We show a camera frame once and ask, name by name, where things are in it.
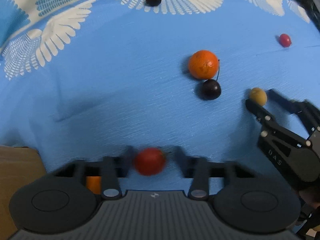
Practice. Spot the red tomato fruit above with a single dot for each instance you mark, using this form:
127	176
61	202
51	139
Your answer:
150	161

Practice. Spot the blue patterned bed sheet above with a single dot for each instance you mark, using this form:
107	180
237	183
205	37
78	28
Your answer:
81	79

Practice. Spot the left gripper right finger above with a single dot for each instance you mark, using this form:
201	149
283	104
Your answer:
197	169

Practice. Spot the orange fruit with stem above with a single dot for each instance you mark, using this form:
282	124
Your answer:
203	65

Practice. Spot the brown cardboard box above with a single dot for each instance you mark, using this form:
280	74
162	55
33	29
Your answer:
19	166

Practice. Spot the olive green small fruit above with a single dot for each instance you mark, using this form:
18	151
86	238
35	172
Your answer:
258	95

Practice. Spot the small red cherry fruit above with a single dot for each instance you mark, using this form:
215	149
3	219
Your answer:
285	40

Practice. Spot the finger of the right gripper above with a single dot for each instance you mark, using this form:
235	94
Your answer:
307	113
268	121

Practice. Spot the dark purple grape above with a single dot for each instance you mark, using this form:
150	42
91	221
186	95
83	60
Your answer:
211	89

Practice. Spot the black grape near pattern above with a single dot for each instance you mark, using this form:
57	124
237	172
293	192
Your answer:
153	3

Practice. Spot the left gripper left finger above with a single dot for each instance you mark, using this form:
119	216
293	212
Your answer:
113	168

